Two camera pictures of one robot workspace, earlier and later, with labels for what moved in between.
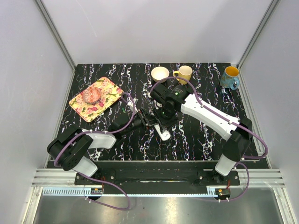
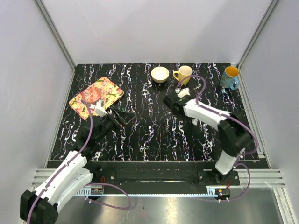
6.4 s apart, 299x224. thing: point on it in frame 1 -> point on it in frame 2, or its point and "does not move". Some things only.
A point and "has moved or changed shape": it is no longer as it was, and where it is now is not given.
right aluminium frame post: (266, 16) does not move
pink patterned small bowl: (91, 94) does not move
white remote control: (165, 136) has moved or changed shape
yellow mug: (184, 72) does not move
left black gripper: (147, 119) -> (119, 121)
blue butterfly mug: (229, 79) does not move
